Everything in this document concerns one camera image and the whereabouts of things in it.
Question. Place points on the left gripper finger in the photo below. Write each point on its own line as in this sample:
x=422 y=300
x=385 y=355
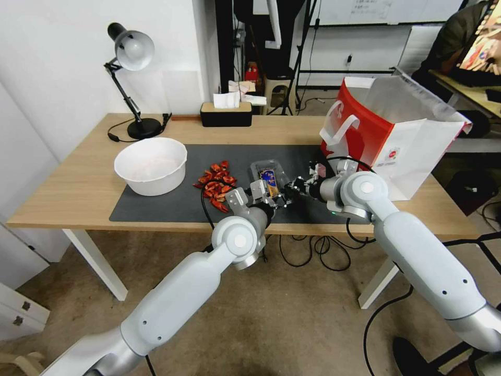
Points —
x=274 y=192
x=282 y=200

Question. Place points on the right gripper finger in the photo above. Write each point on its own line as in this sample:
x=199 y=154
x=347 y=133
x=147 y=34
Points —
x=292 y=183
x=290 y=196

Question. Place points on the clear disposable takeout box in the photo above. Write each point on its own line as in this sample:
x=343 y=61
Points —
x=267 y=172

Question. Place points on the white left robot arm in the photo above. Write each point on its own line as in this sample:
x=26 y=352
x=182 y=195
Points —
x=184 y=290

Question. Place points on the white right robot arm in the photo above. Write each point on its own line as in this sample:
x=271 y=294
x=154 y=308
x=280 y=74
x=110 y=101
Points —
x=422 y=254

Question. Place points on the black tissue box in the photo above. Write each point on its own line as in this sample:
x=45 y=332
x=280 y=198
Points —
x=226 y=114

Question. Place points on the red white delivery bag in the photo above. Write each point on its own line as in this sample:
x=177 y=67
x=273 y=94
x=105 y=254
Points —
x=391 y=133

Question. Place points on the red box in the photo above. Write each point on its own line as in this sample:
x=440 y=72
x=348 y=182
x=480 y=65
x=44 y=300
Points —
x=251 y=73

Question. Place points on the red crayfish piece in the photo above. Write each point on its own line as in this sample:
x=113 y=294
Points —
x=219 y=206
x=199 y=184
x=231 y=181
x=221 y=165
x=214 y=194
x=207 y=177
x=221 y=174
x=213 y=186

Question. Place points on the beige plastic stool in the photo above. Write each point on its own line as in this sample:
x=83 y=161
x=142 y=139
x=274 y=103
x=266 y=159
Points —
x=276 y=94

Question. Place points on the white tissue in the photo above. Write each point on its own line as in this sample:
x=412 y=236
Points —
x=226 y=100

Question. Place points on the dark grey desk mat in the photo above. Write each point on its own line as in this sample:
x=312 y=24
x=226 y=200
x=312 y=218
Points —
x=164 y=207

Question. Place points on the white plastic bowl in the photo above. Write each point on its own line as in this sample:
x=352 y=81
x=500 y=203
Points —
x=150 y=165

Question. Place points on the black tripod stand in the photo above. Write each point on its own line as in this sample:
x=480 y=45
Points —
x=301 y=51

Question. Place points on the wooden table white legs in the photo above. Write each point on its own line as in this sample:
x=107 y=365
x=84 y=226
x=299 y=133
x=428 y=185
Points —
x=78 y=176

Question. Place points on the white whiteboard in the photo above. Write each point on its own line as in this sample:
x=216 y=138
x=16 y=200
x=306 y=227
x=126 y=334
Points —
x=391 y=11

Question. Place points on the person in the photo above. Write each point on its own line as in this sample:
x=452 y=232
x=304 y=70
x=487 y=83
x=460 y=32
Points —
x=442 y=43

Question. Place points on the black desk lamp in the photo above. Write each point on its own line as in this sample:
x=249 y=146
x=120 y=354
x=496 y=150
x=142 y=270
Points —
x=131 y=51

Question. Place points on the white cabinet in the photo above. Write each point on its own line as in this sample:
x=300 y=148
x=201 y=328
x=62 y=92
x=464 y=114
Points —
x=19 y=250

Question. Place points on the light wooden chair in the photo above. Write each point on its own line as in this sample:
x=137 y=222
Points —
x=19 y=360

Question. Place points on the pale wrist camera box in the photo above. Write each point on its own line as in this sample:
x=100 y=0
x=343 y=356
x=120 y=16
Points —
x=259 y=188
x=316 y=169

